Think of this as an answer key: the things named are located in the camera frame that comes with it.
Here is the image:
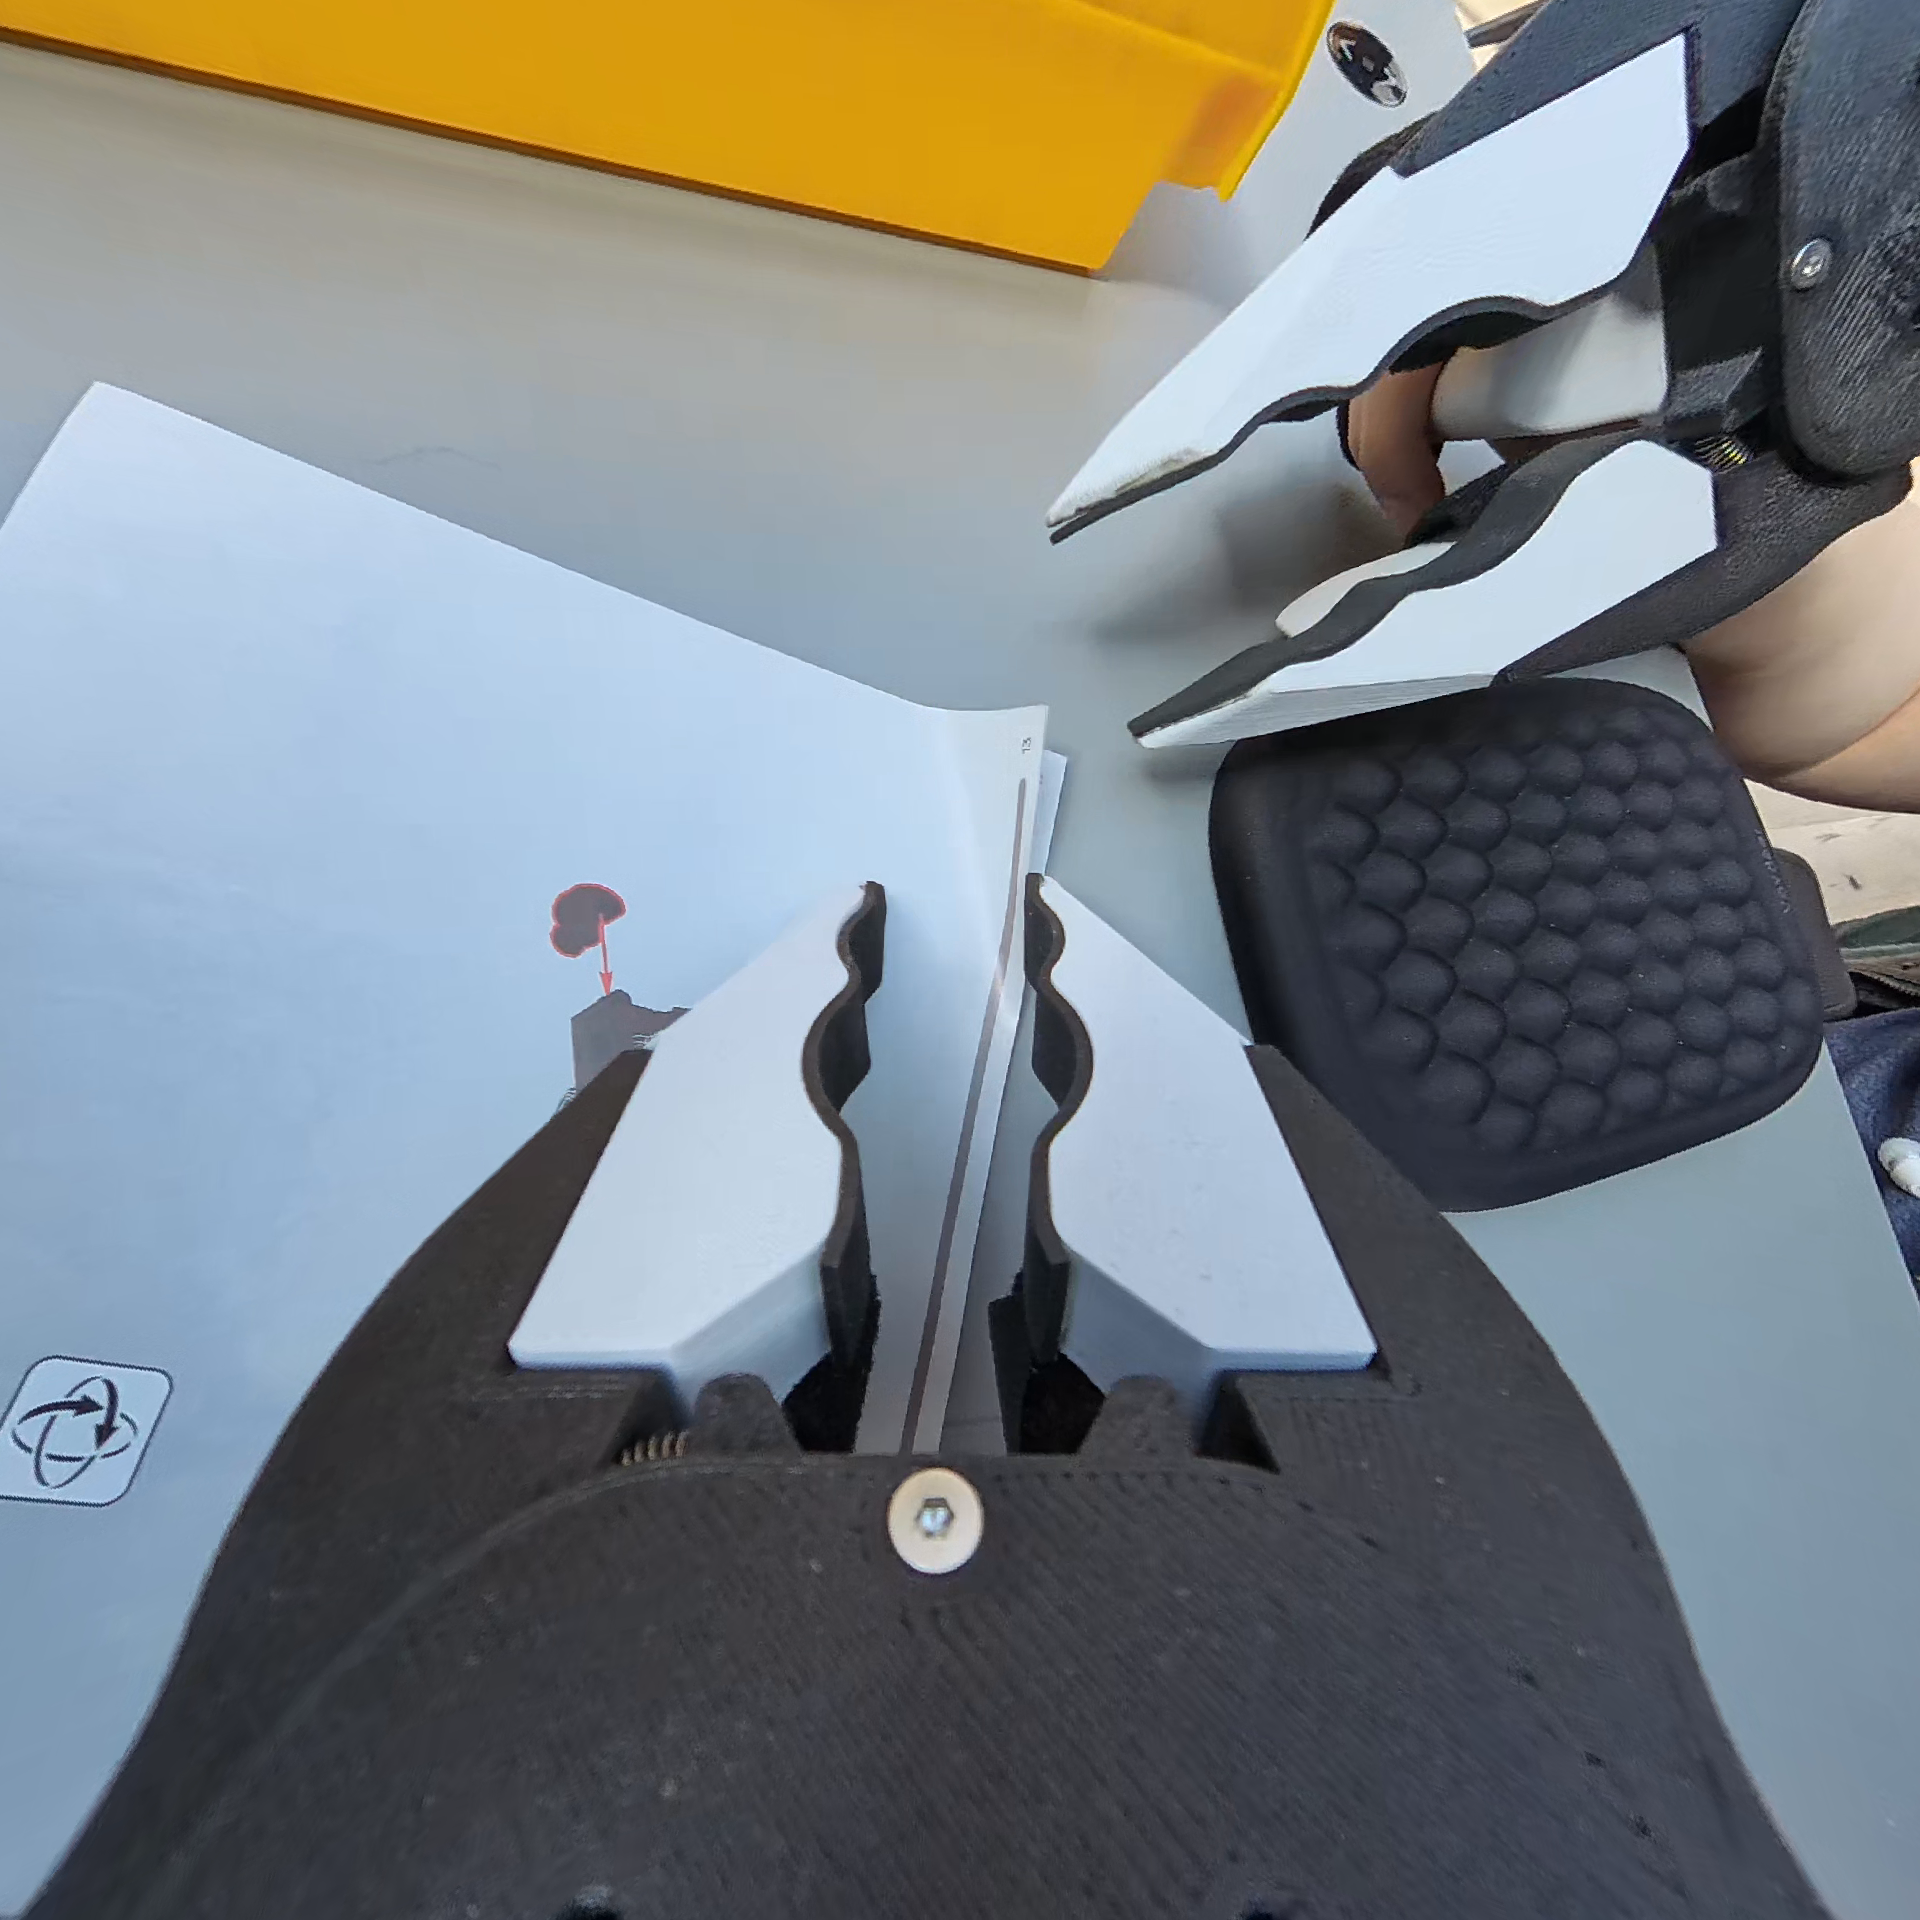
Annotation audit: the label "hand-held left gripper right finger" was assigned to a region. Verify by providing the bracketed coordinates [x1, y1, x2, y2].
[990, 874, 1379, 1389]

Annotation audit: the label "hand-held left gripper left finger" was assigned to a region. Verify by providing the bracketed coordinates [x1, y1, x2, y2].
[508, 880, 890, 1404]

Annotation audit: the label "person's blue jeans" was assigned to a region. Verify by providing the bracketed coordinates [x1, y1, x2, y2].
[1809, 840, 1920, 1308]

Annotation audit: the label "black textured wrist pad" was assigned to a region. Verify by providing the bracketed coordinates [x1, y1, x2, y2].
[1206, 678, 1829, 1211]

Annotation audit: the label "person's right hand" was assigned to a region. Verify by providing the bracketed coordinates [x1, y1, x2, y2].
[1345, 368, 1920, 811]

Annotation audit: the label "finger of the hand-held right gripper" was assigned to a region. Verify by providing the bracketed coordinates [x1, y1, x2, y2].
[1127, 435, 1721, 749]
[1044, 32, 1701, 545]

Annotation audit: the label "building instruction booklet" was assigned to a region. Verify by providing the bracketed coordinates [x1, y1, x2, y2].
[0, 382, 1070, 1864]

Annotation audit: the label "yellow plastic bin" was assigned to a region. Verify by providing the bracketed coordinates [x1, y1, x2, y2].
[0, 0, 1339, 274]

